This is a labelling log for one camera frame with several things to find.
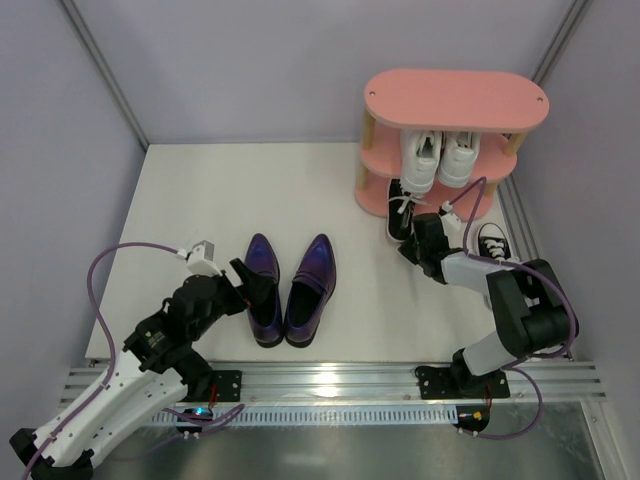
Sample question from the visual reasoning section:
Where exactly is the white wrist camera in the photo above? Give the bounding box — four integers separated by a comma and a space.
438, 201, 462, 233
176, 240, 221, 277

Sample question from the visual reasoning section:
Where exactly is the pink shoe shelf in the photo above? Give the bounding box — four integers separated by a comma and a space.
355, 69, 550, 220

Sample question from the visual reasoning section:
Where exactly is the white slotted cable duct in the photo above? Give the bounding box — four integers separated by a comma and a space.
144, 405, 459, 427

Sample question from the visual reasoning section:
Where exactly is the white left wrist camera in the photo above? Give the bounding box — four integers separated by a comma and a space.
176, 240, 221, 277

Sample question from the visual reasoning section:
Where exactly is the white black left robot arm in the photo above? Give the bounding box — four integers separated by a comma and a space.
10, 259, 275, 479

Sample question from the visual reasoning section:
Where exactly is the black canvas sneaker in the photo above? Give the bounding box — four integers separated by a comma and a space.
477, 223, 519, 262
386, 179, 427, 242

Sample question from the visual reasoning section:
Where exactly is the white sneaker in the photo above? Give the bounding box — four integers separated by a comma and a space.
400, 130, 443, 195
437, 132, 482, 188

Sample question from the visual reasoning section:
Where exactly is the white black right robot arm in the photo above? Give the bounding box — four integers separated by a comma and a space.
399, 213, 578, 399

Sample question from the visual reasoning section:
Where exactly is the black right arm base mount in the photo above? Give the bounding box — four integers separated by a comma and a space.
414, 365, 511, 400

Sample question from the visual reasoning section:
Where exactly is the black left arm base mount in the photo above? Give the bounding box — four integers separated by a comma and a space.
195, 369, 242, 404

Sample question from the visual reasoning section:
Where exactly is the aluminium rail frame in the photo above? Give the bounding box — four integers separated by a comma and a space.
59, 359, 606, 411

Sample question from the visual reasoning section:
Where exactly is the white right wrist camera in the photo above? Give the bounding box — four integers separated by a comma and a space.
438, 201, 462, 233

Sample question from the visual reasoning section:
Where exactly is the purple loafer shoe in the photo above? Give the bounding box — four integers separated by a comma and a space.
244, 233, 284, 348
284, 233, 337, 348

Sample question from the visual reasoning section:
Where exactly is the purple loafer right shoe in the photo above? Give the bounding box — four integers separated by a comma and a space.
284, 233, 337, 348

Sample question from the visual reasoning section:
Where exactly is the purple loafer left shoe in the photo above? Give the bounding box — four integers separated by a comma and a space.
244, 233, 284, 348

